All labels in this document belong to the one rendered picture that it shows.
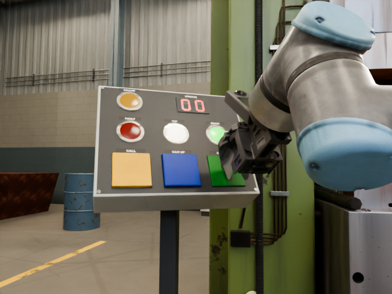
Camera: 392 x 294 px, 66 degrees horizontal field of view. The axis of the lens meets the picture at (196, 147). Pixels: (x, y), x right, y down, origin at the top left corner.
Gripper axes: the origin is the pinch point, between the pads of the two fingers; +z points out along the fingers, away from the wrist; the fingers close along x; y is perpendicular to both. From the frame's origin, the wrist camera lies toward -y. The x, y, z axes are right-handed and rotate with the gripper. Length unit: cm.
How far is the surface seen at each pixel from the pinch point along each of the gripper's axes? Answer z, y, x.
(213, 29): 30, -92, 23
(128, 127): 1.2, -9.5, -20.5
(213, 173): 1.3, 1.6, -3.1
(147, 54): 450, -580, 74
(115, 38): 442, -613, -4
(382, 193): 2.6, 6.4, 41.3
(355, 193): 5.0, 5.2, 35.6
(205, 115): 1.6, -14.6, -2.1
